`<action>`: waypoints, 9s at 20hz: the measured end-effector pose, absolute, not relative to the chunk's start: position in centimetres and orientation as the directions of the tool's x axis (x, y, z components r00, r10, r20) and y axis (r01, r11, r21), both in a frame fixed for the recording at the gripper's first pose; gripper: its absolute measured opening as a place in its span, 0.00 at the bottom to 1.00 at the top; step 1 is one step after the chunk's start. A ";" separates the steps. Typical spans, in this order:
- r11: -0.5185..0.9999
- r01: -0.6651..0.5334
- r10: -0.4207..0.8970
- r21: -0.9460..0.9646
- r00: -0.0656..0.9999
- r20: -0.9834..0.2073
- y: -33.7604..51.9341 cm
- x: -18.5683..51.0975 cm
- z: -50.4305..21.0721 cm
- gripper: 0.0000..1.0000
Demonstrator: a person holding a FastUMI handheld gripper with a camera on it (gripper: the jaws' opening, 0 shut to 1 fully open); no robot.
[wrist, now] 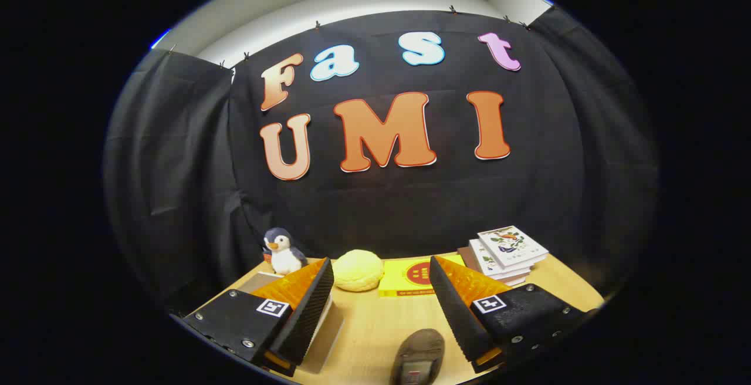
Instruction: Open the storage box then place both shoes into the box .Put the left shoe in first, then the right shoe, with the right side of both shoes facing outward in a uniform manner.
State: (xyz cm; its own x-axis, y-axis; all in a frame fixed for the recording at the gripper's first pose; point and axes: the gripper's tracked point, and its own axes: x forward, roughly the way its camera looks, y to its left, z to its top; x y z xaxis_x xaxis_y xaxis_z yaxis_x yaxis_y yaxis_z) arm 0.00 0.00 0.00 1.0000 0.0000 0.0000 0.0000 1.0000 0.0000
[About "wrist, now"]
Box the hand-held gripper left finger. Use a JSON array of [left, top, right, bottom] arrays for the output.
[[183, 258, 335, 377]]

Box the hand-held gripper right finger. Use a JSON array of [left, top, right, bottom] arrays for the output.
[[429, 255, 587, 373]]

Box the beige fabric storage box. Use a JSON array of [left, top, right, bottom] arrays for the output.
[[238, 272, 347, 374]]

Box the brown suede shoe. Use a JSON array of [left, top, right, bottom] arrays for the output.
[[390, 329, 445, 385]]

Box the penguin plush toy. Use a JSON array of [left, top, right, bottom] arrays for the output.
[[262, 227, 309, 275]]

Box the white book with floral cover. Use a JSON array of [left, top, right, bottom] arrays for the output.
[[468, 238, 537, 280]]

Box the yellow book with red circle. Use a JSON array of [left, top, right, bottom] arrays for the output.
[[378, 254, 467, 298]]

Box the yellow bun-shaped plush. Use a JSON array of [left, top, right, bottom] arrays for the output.
[[332, 249, 385, 292]]

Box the white book with illustrated cover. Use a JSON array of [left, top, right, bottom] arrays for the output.
[[477, 225, 549, 270]]

